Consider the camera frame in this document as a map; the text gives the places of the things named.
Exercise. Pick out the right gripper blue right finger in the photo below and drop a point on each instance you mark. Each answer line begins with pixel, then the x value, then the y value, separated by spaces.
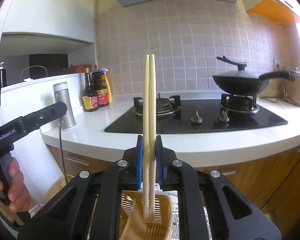
pixel 210 206

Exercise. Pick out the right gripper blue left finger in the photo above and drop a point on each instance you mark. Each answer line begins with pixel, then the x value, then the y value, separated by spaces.
pixel 88 207

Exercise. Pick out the person left hand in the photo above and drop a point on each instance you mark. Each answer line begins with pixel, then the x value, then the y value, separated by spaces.
pixel 18 193

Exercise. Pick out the white fridge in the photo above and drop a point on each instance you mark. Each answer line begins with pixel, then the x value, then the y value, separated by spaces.
pixel 36 161

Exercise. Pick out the striped woven table mat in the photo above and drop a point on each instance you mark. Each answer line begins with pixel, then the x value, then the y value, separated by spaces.
pixel 175 209

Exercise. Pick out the slim dark vinegar bottle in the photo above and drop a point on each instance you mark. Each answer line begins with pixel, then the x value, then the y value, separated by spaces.
pixel 89 97

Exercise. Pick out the black gas stove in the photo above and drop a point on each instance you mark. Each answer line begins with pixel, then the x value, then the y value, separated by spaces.
pixel 177 116

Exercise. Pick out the dark soy sauce bottle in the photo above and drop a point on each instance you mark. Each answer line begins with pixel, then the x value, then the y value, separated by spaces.
pixel 99 84

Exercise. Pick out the yellow oil bottle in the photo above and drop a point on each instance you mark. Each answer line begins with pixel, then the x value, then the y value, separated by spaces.
pixel 106 83

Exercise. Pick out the black wok with lid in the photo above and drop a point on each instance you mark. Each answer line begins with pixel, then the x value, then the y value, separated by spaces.
pixel 246 83

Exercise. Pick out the rice cooker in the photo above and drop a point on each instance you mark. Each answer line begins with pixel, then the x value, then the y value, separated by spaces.
pixel 291 89

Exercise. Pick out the orange wall cabinet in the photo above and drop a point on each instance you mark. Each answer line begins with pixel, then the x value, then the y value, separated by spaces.
pixel 282 12

